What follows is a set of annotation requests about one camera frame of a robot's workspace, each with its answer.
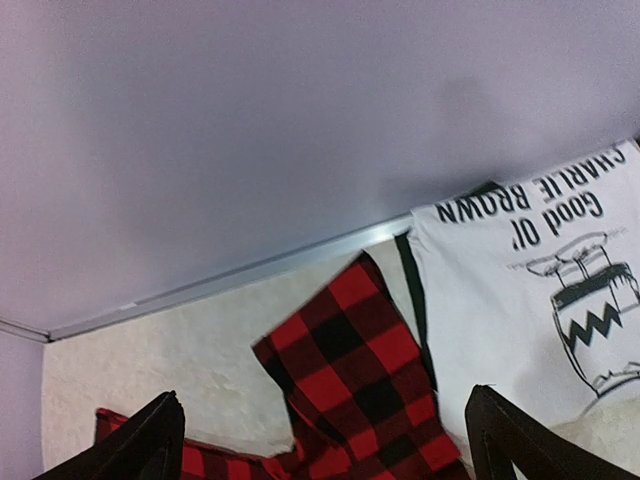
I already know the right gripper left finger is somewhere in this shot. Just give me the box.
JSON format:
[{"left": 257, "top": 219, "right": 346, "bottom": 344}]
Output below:
[{"left": 39, "top": 391, "right": 185, "bottom": 480}]

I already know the red black plaid garment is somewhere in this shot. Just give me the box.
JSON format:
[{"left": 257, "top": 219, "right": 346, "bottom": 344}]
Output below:
[{"left": 94, "top": 249, "right": 471, "bottom": 480}]

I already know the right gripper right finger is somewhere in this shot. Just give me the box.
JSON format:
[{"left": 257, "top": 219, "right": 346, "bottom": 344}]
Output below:
[{"left": 465, "top": 385, "right": 637, "bottom": 480}]

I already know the white and green raglan shirt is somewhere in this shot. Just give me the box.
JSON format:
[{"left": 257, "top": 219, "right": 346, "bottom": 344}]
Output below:
[{"left": 408, "top": 140, "right": 639, "bottom": 438}]

